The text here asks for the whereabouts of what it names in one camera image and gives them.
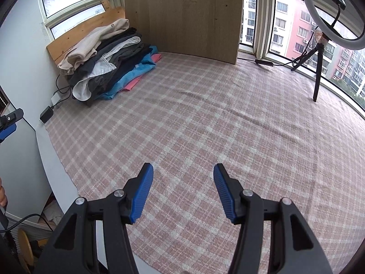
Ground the person hand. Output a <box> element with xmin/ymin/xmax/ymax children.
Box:
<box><xmin>0</xmin><ymin>178</ymin><xmax>8</xmax><ymax>208</ymax></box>

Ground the black power adapter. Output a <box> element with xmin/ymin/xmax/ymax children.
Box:
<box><xmin>40</xmin><ymin>106</ymin><xmax>54</xmax><ymax>124</ymax></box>

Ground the wooden round stool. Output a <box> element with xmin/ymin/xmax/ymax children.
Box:
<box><xmin>17</xmin><ymin>229</ymin><xmax>35</xmax><ymax>273</ymax></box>

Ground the white power strip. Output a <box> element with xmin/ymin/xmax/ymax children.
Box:
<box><xmin>51</xmin><ymin>92</ymin><xmax>63</xmax><ymax>108</ymax></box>

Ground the beige folded garment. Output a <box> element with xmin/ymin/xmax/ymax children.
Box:
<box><xmin>58</xmin><ymin>18</ymin><xmax>129</xmax><ymax>76</ymax></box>

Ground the pink plaid table cloth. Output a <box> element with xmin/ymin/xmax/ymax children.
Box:
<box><xmin>46</xmin><ymin>53</ymin><xmax>364</xmax><ymax>273</ymax></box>

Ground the grey white folded garment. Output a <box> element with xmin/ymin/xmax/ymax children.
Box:
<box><xmin>69</xmin><ymin>33</ymin><xmax>144</xmax><ymax>101</ymax></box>

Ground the black folded garment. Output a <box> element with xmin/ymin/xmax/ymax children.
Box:
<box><xmin>67</xmin><ymin>28</ymin><xmax>157</xmax><ymax>105</ymax></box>

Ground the small pine wood board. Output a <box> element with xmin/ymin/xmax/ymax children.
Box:
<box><xmin>46</xmin><ymin>0</ymin><xmax>126</xmax><ymax>65</ymax></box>

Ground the blue folded garment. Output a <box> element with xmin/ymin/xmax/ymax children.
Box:
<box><xmin>98</xmin><ymin>46</ymin><xmax>158</xmax><ymax>100</ymax></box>

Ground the pink folded garment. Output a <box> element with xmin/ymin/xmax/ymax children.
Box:
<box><xmin>121</xmin><ymin>53</ymin><xmax>162</xmax><ymax>91</ymax></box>

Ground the black tripod stand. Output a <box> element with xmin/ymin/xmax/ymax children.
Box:
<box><xmin>290</xmin><ymin>31</ymin><xmax>332</xmax><ymax>103</ymax></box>

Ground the large wooden board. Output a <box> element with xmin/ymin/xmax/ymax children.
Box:
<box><xmin>125</xmin><ymin>0</ymin><xmax>243</xmax><ymax>64</ymax></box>

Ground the black inline cable switch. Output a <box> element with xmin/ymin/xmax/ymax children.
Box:
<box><xmin>254</xmin><ymin>59</ymin><xmax>274</xmax><ymax>67</ymax></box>

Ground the white ring light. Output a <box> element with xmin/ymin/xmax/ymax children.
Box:
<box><xmin>301</xmin><ymin>0</ymin><xmax>365</xmax><ymax>50</ymax></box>

